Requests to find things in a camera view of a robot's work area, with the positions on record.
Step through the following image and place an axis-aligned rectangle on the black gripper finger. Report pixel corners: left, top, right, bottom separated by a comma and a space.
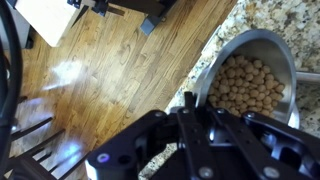
184, 91, 198, 112

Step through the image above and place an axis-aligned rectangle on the pile of chickpeas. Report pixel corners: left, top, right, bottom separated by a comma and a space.
207, 54, 286, 118

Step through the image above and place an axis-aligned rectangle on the steel bowl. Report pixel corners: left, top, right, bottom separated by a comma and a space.
193, 29, 300, 129

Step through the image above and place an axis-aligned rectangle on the black metal stand foot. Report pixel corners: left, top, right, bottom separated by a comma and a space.
66, 0, 178, 36

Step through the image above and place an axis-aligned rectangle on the white perforated workbench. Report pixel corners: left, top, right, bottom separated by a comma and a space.
14, 0, 83, 48

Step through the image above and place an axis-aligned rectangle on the dark wooden dining chair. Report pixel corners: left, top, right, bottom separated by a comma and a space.
0, 96, 91, 180

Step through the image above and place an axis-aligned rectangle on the black cable bundle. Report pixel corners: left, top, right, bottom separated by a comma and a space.
0, 0, 24, 174

